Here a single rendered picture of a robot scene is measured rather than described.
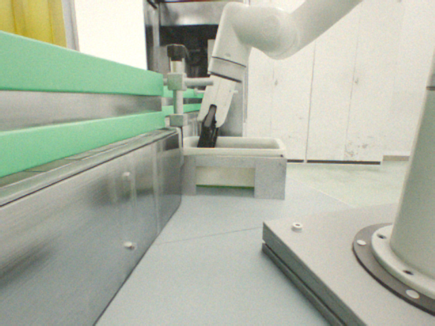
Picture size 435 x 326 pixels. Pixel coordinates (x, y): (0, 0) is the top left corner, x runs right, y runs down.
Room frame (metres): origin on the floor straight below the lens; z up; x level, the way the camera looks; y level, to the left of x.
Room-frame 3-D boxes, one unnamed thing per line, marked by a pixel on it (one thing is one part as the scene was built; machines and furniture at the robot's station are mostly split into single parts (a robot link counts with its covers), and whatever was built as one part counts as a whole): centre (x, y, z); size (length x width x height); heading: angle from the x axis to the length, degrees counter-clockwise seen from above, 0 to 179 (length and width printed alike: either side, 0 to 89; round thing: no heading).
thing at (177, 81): (0.47, 0.09, 0.95); 0.17 x 0.03 x 0.12; 83
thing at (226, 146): (0.57, -0.02, 0.80); 0.22 x 0.17 x 0.09; 83
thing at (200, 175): (0.58, 0.01, 0.79); 0.27 x 0.17 x 0.08; 83
